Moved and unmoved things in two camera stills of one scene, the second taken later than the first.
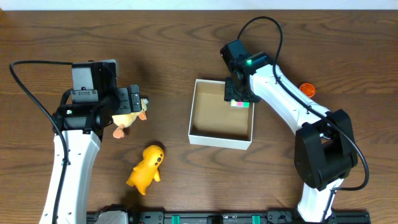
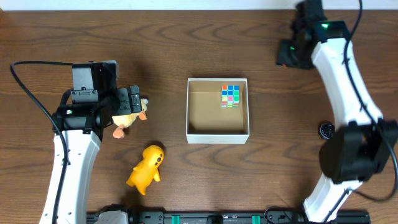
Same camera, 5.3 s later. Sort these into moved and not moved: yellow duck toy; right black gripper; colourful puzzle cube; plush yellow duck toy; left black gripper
Moved: colourful puzzle cube; right black gripper
Not moved: yellow duck toy; left black gripper; plush yellow duck toy
